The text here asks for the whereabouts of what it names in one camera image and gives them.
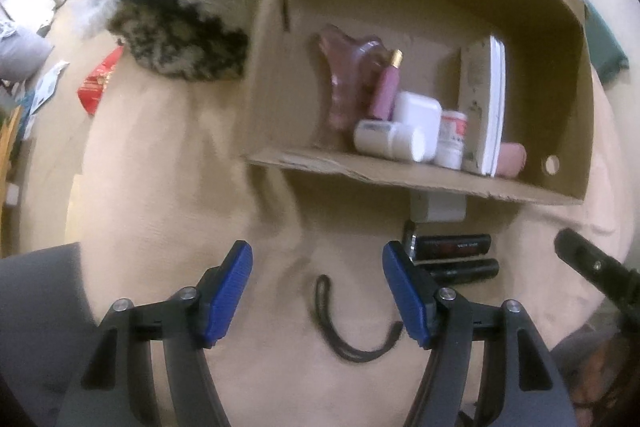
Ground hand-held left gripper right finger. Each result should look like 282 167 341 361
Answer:
381 240 576 427

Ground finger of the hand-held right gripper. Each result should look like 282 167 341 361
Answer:
554 228 640 323

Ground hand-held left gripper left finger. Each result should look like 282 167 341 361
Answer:
55 240 254 427

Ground pink soft keychain toy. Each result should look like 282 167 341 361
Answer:
495 142 527 178

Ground white plastic bottle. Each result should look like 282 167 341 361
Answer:
353 119 435 164

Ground white jar red label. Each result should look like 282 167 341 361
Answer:
434 109 469 170

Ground white earbud case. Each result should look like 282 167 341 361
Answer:
392 91 443 140

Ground white box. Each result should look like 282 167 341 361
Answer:
459 34 507 178

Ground pink perfume bottle gold cap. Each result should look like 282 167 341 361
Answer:
367 49 405 122

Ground translucent pink plastic piece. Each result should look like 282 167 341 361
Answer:
317 24 393 132

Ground black tube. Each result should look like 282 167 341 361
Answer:
425 258 501 285

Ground black rectangular box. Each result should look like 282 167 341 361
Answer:
402 221 491 260

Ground beige blanket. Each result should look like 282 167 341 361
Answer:
10 0 640 427

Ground person's grey trouser leg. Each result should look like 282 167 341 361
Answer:
0 242 101 427

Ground green mat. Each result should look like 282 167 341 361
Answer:
582 2 630 84

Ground red packet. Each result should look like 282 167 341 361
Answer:
76 46 125 116

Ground paper sheets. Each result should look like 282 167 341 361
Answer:
20 59 71 142

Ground grey cloth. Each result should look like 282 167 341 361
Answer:
0 19 55 82

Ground black hair tie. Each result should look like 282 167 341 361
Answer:
312 274 405 364

